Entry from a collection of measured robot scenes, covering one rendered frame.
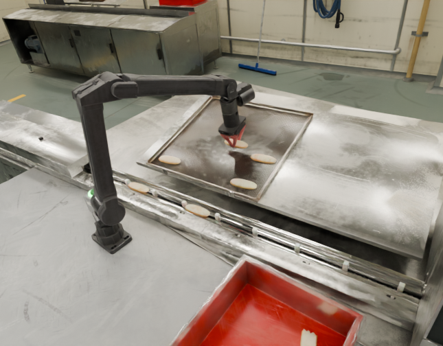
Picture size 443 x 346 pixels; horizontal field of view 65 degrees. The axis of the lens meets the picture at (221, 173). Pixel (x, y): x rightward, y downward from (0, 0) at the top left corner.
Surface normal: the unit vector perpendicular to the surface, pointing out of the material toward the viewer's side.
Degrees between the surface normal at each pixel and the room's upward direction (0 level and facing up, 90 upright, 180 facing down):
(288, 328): 0
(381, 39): 90
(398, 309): 0
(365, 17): 90
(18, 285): 0
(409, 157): 10
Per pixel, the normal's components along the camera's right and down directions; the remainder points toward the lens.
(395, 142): -0.18, -0.70
